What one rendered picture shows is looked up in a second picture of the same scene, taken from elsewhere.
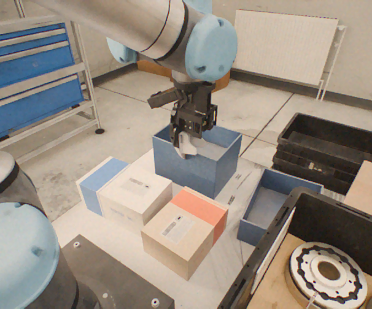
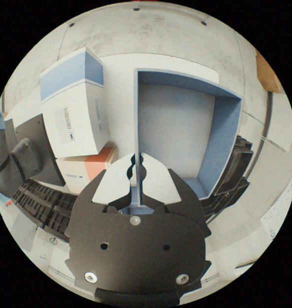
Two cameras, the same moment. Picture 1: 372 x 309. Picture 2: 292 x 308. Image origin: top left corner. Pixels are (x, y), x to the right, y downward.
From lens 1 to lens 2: 65 cm
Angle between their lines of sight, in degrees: 71
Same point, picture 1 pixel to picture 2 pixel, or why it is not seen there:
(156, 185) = (79, 144)
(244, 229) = not seen: hidden behind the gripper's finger
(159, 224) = (67, 168)
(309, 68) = (274, 135)
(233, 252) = not seen: hidden behind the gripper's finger
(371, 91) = (261, 158)
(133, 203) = (54, 143)
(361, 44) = (277, 158)
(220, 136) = (211, 165)
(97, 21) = not seen: outside the picture
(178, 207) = (86, 171)
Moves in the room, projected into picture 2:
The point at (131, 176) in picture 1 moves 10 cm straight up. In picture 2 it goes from (68, 104) to (16, 118)
